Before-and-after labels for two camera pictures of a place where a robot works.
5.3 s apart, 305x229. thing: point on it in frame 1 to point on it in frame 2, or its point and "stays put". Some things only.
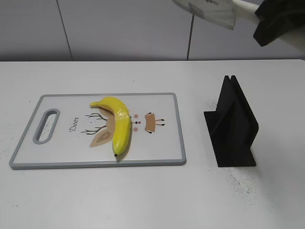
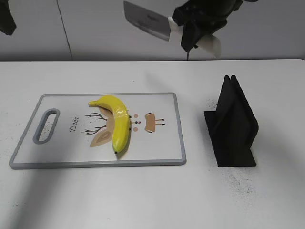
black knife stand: (232, 127) stays put
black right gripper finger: (277, 18) to (214, 13)
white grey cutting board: (65, 131) stays put
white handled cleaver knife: (223, 12) to (160, 26)
